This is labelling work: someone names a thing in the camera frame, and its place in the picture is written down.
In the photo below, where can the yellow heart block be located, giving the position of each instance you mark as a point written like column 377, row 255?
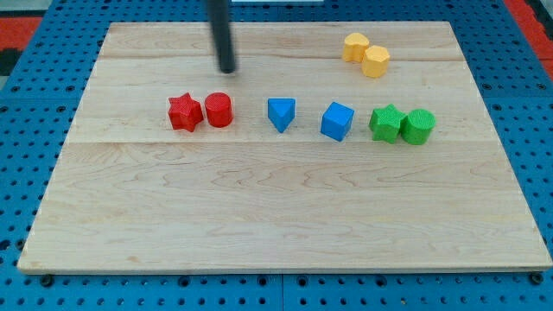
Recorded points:
column 354, row 47

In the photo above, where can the blue triangle block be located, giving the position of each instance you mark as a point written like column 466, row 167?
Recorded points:
column 281, row 112

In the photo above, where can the light wooden board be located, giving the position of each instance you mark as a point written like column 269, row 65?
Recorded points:
column 131, row 195

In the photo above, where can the blue cube block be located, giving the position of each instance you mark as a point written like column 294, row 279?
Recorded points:
column 336, row 121

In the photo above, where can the red cylinder block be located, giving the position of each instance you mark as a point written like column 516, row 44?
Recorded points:
column 218, row 107

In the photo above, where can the red star block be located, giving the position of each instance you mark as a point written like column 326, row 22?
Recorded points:
column 184, row 112

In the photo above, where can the green star block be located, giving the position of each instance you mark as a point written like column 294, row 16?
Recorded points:
column 386, row 123

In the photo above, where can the yellow hexagon block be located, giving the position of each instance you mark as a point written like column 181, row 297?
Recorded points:
column 375, row 61

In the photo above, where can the green cylinder block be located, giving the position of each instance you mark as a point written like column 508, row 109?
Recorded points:
column 418, row 126

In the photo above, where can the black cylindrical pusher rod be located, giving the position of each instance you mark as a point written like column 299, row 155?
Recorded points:
column 219, row 19

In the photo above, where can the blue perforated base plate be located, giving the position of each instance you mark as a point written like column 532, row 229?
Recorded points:
column 42, row 93

